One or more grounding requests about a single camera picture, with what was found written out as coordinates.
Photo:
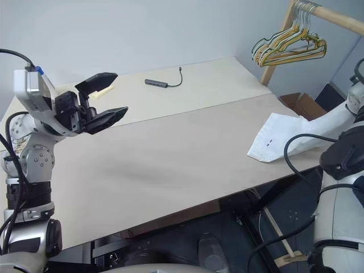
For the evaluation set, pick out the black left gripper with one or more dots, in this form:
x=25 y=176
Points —
x=66 y=109

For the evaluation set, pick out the white garment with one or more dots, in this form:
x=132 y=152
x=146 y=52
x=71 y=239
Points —
x=273 y=136

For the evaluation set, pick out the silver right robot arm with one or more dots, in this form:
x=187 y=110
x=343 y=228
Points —
x=355 y=99

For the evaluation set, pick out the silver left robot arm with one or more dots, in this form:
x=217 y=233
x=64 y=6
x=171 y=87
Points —
x=38 y=159

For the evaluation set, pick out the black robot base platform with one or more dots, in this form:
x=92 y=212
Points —
x=176 y=250

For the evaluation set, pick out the yellow sticky note pad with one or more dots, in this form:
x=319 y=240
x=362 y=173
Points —
x=105 y=91

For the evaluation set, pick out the wooden clothes rack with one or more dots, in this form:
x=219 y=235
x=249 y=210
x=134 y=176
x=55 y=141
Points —
x=268 y=74

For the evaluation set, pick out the grey rounded robot torso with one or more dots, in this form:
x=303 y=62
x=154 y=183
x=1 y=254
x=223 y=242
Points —
x=170 y=268

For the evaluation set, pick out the bundle of clothes hangers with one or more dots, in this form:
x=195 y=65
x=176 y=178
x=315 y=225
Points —
x=280 y=52

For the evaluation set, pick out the dark rounded foot shape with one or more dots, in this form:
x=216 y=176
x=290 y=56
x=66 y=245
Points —
x=211 y=250

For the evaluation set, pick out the brown cardboard box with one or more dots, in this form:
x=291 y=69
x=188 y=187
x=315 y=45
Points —
x=310 y=106

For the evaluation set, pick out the thin wooden rack brace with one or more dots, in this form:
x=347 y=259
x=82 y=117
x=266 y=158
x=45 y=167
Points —
x=280 y=233

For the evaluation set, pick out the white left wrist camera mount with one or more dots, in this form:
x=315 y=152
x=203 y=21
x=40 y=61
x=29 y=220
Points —
x=21 y=85

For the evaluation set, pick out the black table frame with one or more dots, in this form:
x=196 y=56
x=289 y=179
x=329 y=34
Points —
x=263 y=199

